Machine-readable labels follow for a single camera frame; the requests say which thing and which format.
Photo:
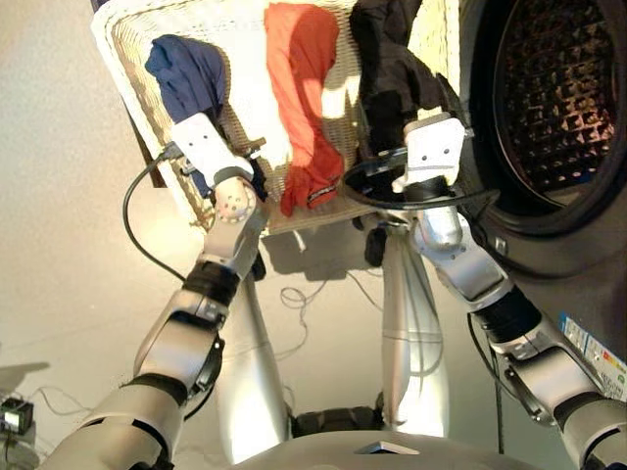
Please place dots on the black garment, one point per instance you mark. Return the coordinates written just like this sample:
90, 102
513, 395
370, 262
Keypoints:
392, 73

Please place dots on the orange-red garment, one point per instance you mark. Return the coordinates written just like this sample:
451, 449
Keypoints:
303, 108

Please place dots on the navy blue garment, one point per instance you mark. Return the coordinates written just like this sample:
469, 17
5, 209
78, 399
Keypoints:
188, 78

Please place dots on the pale woven basket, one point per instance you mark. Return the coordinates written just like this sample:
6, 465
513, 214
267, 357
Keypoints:
250, 98

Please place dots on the grey washing machine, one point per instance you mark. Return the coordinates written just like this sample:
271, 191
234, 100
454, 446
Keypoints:
553, 98

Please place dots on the colourful energy label sticker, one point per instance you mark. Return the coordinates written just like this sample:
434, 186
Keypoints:
595, 355

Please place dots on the silver robot torso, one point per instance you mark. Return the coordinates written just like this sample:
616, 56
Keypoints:
382, 453

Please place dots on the small black device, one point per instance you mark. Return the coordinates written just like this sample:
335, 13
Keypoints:
17, 416

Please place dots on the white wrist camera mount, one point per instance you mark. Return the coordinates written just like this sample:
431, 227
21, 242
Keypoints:
436, 147
206, 142

